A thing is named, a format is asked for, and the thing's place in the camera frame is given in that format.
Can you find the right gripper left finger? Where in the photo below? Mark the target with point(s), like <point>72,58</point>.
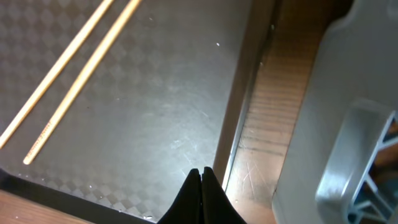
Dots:
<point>186,208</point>

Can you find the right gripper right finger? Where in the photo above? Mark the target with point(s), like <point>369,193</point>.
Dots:
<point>217,209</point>

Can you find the grey dishwasher rack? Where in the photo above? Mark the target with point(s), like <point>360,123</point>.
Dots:
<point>341,164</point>

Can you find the dark brown serving tray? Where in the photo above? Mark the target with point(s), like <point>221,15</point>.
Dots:
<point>154,108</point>

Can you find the right wooden chopstick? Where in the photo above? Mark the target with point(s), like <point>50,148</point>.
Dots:
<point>82,78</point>

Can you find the wooden chopstick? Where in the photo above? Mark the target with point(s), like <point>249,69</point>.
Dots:
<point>58,66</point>
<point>82,78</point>

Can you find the left wooden chopstick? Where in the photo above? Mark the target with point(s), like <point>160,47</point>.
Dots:
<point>58,66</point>

